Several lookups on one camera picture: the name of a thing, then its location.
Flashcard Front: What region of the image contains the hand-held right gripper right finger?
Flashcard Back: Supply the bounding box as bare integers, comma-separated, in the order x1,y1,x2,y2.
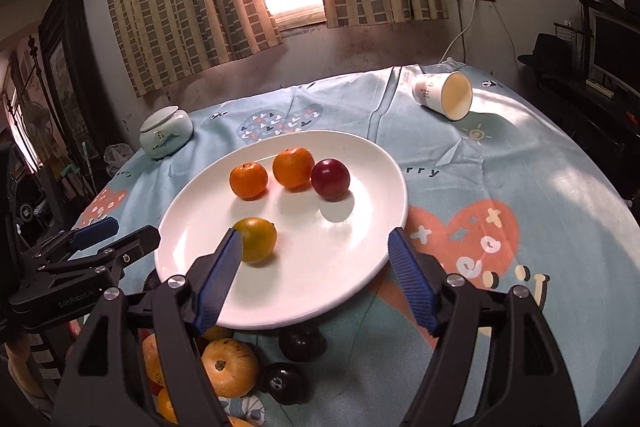
387,227,583,427

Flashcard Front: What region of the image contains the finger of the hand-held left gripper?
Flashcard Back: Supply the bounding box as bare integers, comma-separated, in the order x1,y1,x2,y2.
37,226,162,288
20,216,120,275

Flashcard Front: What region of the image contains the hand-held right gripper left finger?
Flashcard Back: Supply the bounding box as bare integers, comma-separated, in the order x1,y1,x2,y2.
52,228,244,427

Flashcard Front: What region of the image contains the yellow-green tangerine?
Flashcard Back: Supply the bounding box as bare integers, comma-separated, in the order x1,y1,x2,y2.
232,217,278,265

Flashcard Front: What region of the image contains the white round plate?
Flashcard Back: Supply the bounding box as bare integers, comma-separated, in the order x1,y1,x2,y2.
154,130,408,332

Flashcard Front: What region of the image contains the striped yellow pepino melon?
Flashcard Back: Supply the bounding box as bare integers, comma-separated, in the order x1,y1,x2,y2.
141,333,168,390

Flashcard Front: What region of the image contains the orange tangerine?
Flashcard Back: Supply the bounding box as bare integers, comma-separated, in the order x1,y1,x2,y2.
272,147,316,190
229,161,269,200

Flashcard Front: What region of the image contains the dark purple plum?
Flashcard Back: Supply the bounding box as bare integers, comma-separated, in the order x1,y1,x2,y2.
278,328,328,363
256,362,309,406

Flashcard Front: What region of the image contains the red plum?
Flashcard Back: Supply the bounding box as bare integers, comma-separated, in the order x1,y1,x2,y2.
311,158,351,201

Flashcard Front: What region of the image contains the clear plastic bag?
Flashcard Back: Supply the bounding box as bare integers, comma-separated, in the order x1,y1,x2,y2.
103,143,135,175

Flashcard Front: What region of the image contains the pale green ceramic jar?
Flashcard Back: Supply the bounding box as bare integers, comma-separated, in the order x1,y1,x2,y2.
139,106,194,158

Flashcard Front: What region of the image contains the electric fan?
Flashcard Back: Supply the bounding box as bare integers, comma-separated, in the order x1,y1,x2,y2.
5,104,40,150

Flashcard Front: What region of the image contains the light blue printed tablecloth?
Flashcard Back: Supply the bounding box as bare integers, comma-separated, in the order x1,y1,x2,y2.
70,63,640,427

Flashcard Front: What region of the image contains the dark framed picture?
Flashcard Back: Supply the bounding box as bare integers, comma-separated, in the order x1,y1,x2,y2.
39,0,108,148

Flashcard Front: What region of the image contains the white paper cup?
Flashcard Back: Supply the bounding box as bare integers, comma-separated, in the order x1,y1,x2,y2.
412,71,474,122

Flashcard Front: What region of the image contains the dark wooden side desk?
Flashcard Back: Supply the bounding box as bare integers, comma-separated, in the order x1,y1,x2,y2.
530,72,640,198

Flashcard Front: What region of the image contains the black hat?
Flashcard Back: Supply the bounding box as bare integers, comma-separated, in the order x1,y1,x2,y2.
517,33,576,70

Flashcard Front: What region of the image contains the computer monitor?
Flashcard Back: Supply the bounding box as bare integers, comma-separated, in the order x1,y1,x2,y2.
590,4,640,92

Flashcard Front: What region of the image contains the white power cable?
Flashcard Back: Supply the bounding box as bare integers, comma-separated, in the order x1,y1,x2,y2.
439,0,478,64

